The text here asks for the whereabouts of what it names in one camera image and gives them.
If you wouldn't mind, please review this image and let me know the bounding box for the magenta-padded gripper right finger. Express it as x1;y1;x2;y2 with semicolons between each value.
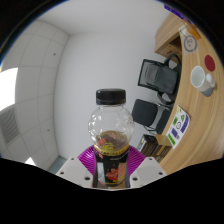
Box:
126;145;168;188

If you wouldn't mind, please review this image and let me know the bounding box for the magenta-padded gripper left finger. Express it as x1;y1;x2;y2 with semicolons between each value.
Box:
55;144;98;188

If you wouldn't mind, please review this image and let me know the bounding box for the clear black-capped drink bottle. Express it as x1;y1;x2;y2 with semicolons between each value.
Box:
87;88;136;188

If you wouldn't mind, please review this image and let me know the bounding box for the large dark brown box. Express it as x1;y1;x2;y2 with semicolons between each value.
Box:
137;133;158;156

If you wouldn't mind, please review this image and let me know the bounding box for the light brown cardboard box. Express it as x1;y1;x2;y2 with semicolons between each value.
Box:
153;133;173;163

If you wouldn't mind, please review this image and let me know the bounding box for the white printed leaflet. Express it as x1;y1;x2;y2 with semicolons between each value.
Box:
165;105;191;150

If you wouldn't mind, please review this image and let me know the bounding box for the black padded visitor chair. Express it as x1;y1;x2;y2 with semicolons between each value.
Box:
131;98;174;135

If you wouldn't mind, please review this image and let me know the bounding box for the ceiling air vent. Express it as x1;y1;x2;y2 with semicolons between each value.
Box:
0;104;20;145

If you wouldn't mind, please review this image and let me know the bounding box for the black mesh office chair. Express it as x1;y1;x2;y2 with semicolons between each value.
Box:
137;54;183;106

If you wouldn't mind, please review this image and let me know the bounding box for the rectangular ceiling light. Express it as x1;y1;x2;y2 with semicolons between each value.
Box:
0;67;19;113

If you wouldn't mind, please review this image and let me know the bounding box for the white mug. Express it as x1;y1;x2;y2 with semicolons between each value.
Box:
189;65;217;98

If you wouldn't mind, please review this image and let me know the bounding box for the flat round red coaster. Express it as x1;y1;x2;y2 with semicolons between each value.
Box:
203;54;216;73

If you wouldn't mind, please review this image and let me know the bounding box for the wooden side desk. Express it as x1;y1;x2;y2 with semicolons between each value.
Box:
154;12;184;63

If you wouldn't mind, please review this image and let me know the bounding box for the white sheet with ring print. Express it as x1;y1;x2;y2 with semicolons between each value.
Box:
179;24;199;54

